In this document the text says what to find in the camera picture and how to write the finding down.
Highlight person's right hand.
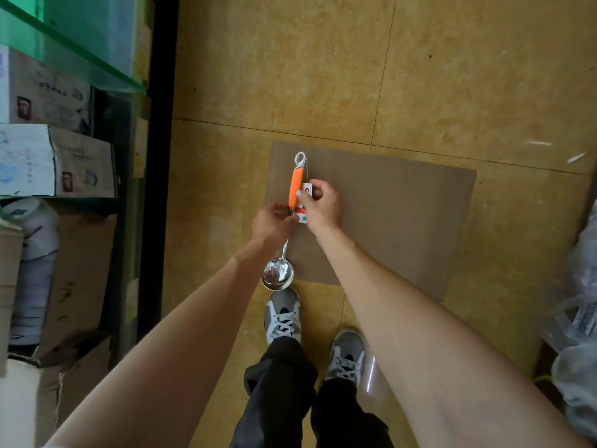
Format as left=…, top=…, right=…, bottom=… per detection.
left=297, top=178, right=345, bottom=239

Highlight person's right forearm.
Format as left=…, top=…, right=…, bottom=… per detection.
left=312, top=226, right=584, bottom=448

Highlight orange-handled steel ladle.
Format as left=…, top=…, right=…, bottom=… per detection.
left=261, top=151, right=313, bottom=292

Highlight person's left forearm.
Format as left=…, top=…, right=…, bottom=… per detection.
left=42, top=240, right=281, bottom=448

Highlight pile of plastic wrapped utensils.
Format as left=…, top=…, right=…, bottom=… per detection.
left=541, top=195, right=597, bottom=435

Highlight person's left hand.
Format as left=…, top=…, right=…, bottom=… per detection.
left=250, top=202, right=298, bottom=250

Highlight black trousers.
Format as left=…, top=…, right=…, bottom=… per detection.
left=231, top=337, right=395, bottom=448

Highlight grey white sneaker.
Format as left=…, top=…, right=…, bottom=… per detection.
left=264, top=287, right=304, bottom=346
left=325, top=328, right=368, bottom=386

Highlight brown cardboard sheet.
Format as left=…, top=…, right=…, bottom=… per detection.
left=264, top=139, right=477, bottom=299

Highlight white printed carton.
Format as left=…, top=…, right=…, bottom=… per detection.
left=0, top=46, right=95, bottom=136
left=0, top=124, right=118, bottom=200

